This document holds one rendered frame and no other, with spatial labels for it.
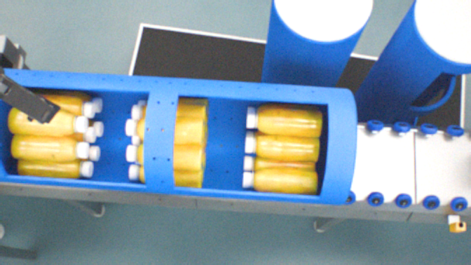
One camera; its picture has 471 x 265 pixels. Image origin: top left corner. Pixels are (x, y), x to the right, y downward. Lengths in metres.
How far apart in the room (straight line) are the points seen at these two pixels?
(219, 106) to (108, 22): 1.40
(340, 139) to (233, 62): 1.28
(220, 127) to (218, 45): 1.04
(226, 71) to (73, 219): 0.95
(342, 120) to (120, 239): 1.45
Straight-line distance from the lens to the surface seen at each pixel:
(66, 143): 1.33
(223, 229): 2.37
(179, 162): 1.27
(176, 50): 2.44
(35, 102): 0.69
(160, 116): 1.19
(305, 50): 1.55
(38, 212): 2.53
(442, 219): 1.61
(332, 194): 1.24
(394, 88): 1.85
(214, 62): 2.41
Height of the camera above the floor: 2.36
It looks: 74 degrees down
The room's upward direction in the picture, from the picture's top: straight up
